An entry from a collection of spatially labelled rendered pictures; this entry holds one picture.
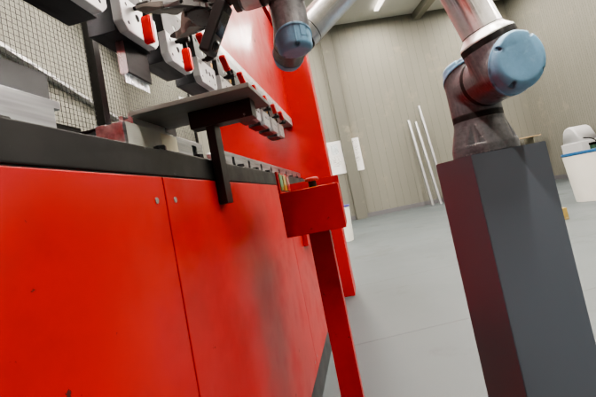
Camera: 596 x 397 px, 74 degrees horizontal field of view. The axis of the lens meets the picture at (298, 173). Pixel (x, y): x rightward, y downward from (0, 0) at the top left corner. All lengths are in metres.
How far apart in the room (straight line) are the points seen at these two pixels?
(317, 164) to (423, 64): 9.95
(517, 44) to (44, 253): 0.84
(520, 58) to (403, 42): 11.89
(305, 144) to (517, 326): 2.30
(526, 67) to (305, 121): 2.31
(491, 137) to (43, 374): 0.90
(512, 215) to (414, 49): 11.92
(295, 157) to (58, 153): 2.63
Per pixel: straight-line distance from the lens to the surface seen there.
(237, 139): 3.17
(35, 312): 0.44
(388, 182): 11.60
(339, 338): 1.19
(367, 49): 12.37
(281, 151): 3.07
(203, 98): 0.84
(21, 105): 0.66
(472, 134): 1.01
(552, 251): 1.04
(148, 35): 0.97
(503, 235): 0.97
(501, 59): 0.89
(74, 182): 0.50
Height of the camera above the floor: 0.74
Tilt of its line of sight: 4 degrees up
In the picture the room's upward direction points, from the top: 11 degrees counter-clockwise
